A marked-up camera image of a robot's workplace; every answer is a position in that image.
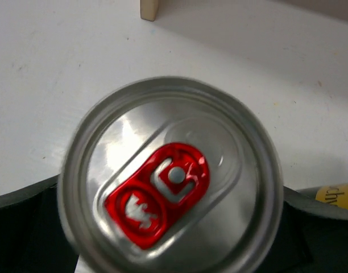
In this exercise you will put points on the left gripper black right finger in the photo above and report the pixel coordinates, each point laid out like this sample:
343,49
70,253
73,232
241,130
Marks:
312,236

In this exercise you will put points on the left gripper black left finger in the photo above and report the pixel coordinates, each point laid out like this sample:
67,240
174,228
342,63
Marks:
31,236

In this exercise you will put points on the blue silver energy drink can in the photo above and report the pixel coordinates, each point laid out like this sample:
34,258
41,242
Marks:
169,174

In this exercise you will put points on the black yellow beverage can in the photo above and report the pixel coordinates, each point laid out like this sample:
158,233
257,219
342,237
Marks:
335,195

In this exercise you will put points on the wooden two-tier shelf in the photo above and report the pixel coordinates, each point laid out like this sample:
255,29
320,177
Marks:
333,9

